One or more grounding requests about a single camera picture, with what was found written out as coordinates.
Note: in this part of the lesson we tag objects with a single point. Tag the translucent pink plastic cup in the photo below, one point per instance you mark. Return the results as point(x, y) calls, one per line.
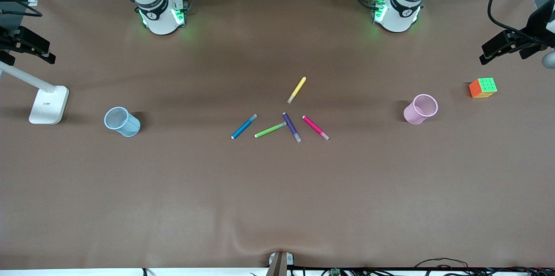
point(419, 109)

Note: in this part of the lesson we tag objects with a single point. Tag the blue marker pen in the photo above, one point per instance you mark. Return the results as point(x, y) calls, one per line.
point(244, 126)

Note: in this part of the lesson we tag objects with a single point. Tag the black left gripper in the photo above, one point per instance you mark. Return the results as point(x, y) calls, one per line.
point(536, 25)

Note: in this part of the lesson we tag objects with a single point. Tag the colourful puzzle cube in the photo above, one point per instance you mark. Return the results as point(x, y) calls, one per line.
point(483, 88)

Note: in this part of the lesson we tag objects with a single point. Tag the white desk lamp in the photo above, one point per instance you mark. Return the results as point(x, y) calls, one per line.
point(48, 105)

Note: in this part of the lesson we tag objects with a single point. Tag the green marker pen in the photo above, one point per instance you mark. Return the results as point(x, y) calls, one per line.
point(270, 130)

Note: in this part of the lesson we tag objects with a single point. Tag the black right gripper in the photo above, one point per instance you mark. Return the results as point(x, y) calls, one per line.
point(5, 42)

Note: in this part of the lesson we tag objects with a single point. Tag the translucent blue plastic cup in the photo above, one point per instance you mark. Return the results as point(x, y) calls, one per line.
point(123, 122)

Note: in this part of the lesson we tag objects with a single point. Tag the pink marker pen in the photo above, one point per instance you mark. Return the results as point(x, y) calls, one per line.
point(315, 127)

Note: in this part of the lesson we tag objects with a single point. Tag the purple marker pen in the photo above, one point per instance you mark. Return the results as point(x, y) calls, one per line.
point(291, 127)

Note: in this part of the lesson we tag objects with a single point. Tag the yellow marker pen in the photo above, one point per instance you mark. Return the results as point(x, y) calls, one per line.
point(297, 89)

